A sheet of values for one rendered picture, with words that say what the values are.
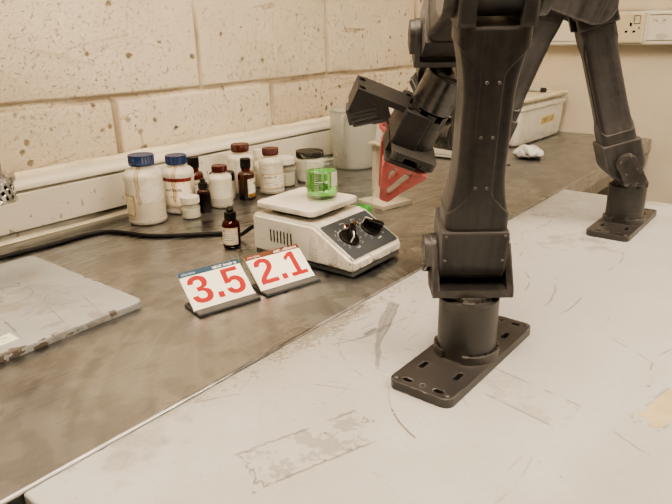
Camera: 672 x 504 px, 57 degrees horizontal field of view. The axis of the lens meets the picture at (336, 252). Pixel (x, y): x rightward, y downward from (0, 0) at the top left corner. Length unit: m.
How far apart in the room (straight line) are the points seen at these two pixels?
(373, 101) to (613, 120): 0.47
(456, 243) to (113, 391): 0.38
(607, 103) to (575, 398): 0.62
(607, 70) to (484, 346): 0.61
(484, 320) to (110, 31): 0.95
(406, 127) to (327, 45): 0.97
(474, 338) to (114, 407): 0.36
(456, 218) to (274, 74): 1.07
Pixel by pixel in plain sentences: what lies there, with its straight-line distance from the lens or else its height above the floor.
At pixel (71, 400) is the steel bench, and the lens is 0.68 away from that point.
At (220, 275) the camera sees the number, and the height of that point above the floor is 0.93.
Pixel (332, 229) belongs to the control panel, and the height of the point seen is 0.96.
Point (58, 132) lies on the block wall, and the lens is 1.28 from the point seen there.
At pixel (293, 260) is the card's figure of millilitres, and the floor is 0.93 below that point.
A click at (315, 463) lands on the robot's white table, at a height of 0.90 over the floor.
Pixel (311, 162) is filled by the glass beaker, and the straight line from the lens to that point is 0.95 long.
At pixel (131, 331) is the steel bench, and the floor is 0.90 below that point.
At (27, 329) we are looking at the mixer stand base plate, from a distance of 0.83.
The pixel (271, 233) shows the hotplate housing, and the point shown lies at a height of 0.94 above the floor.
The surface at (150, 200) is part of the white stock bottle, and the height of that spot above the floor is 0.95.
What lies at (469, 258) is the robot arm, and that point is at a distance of 0.64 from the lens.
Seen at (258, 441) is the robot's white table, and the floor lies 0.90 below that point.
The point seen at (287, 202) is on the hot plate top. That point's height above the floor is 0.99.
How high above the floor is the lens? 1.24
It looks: 20 degrees down
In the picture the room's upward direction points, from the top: 1 degrees counter-clockwise
